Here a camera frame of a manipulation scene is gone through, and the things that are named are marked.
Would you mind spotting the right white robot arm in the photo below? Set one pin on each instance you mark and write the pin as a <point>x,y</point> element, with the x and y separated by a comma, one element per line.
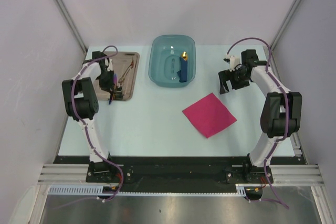
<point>281,114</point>

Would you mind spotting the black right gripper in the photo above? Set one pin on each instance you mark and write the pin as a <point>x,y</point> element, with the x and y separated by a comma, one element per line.
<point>226,75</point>

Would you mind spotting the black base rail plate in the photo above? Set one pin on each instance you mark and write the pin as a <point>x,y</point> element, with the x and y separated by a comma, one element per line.
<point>181,175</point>

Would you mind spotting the white slotted cable duct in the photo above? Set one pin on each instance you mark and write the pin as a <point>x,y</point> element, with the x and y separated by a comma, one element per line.
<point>75,190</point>

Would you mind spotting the left aluminium frame post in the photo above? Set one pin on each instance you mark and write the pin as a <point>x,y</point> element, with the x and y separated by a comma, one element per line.
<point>71,24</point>

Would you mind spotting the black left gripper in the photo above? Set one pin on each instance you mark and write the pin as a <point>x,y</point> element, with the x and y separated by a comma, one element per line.
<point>106,87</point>

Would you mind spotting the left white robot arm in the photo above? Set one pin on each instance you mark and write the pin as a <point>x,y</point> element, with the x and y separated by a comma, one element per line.
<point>81,104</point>

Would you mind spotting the pink paper napkin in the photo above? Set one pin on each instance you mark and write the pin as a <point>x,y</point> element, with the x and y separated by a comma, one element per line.
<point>209,116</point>

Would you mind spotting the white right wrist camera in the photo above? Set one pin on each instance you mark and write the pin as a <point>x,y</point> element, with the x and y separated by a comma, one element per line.
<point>233,61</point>

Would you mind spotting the aluminium front rail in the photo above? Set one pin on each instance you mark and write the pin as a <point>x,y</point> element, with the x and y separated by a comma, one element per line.
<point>296,175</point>

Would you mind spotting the iridescent fork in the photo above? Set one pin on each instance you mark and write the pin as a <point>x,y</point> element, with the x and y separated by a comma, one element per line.
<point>122,78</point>

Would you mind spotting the teal plastic basin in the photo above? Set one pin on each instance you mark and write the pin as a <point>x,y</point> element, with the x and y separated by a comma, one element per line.
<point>165,60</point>

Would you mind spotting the brown metal tray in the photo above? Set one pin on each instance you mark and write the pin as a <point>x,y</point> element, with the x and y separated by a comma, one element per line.
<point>125,66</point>

